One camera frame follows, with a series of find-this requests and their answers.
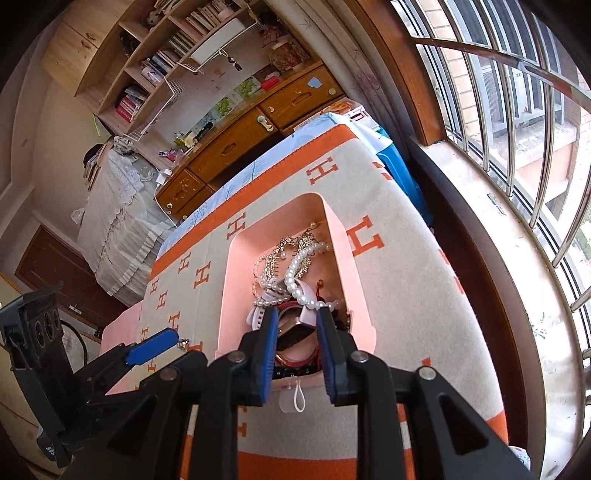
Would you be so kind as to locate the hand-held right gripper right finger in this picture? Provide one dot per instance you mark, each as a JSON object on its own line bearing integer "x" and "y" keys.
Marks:
{"x": 325, "y": 350}

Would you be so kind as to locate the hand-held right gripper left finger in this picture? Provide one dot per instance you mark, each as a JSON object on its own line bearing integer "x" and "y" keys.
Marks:
{"x": 268, "y": 355}

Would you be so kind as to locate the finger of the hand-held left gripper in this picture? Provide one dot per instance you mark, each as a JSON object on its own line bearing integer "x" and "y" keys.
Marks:
{"x": 152, "y": 344}
{"x": 191, "y": 359}

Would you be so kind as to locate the small silver earring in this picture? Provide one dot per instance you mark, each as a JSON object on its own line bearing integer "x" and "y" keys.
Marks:
{"x": 183, "y": 342}

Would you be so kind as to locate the pink smartwatch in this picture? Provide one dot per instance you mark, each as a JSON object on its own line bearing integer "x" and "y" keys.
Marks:
{"x": 295, "y": 334}

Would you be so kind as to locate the pink storage box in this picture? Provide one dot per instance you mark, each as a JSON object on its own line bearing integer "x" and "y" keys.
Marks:
{"x": 354, "y": 300}

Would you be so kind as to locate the pink blanket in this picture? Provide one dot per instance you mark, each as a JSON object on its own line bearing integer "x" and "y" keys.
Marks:
{"x": 117, "y": 332}

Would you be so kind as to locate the brown wooden door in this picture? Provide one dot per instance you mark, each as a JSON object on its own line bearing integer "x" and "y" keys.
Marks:
{"x": 51, "y": 272}

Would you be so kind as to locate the orange patterned blanket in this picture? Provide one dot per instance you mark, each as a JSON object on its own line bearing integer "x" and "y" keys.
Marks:
{"x": 415, "y": 286}

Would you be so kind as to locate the white charger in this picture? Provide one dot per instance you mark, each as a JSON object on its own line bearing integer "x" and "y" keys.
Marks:
{"x": 162, "y": 175}

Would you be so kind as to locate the stack of books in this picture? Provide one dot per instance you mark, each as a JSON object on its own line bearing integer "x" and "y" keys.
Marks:
{"x": 92, "y": 161}

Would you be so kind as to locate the blue plastic bin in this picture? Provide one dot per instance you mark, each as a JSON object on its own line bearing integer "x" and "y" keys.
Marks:
{"x": 397, "y": 170}

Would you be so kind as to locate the wooden desk with drawers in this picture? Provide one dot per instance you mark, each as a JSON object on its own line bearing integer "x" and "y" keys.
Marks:
{"x": 240, "y": 138}

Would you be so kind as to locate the black flashlight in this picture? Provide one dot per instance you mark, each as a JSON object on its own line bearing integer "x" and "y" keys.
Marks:
{"x": 204, "y": 126}

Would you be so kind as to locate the row of red books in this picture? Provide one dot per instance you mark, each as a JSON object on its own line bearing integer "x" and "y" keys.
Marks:
{"x": 127, "y": 106}

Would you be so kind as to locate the magazine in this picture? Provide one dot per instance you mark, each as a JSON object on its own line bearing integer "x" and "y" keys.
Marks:
{"x": 353, "y": 111}

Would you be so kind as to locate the small red box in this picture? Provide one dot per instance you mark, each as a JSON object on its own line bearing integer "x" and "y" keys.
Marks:
{"x": 270, "y": 84}

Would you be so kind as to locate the wooden bookshelf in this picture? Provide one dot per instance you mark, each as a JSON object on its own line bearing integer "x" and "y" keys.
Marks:
{"x": 104, "y": 64}

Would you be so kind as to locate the pale floral curtain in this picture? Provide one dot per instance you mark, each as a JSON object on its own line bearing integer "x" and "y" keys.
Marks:
{"x": 351, "y": 60}

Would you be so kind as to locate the patterned jar with white lid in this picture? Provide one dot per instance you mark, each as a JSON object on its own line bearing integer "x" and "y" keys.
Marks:
{"x": 288, "y": 57}

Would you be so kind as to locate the white tray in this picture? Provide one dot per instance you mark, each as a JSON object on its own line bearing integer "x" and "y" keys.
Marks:
{"x": 217, "y": 41}

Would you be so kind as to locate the metal window grille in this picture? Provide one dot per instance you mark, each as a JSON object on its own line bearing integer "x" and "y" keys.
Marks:
{"x": 461, "y": 47}

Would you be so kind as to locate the wooden window frame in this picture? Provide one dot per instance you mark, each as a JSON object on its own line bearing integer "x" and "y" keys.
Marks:
{"x": 406, "y": 78}

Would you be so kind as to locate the wooden wall cabinet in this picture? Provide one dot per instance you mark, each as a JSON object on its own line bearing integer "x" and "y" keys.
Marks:
{"x": 74, "y": 46}

